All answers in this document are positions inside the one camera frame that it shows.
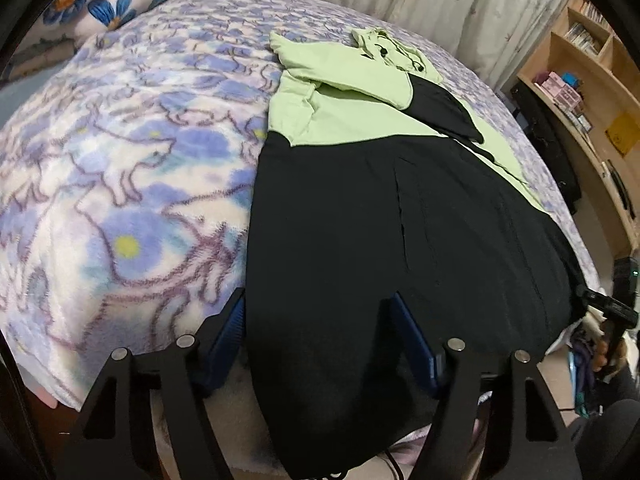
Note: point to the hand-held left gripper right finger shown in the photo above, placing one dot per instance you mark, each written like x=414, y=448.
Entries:
x=415, y=347

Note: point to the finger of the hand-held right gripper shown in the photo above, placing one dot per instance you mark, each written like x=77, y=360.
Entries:
x=592, y=299

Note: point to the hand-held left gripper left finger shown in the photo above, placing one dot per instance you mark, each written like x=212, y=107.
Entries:
x=225, y=342

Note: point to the green and black hooded jacket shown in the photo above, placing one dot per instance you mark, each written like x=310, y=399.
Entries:
x=400, y=235

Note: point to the person's right hand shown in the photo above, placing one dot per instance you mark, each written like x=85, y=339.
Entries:
x=602, y=352

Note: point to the black flat object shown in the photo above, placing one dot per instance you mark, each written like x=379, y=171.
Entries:
x=620, y=185

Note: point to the yellow paper sheet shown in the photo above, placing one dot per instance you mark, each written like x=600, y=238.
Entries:
x=622, y=135

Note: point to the black bag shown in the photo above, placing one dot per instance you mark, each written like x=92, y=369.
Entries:
x=545, y=140

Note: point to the purple cat print blanket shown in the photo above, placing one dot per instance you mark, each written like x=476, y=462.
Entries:
x=125, y=185

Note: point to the wooden bookshelf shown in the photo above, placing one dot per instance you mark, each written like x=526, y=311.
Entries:
x=595, y=87

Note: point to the stack of pink boxes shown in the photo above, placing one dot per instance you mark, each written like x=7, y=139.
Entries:
x=557, y=87

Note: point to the small blue box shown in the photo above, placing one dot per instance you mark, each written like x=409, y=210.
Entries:
x=573, y=81

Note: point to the row of books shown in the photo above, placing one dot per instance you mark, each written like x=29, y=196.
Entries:
x=585, y=32

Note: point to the grey bed sheet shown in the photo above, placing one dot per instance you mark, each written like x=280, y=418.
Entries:
x=20, y=100

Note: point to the pale leaf print curtain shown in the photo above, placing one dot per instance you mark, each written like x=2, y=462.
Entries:
x=400, y=0

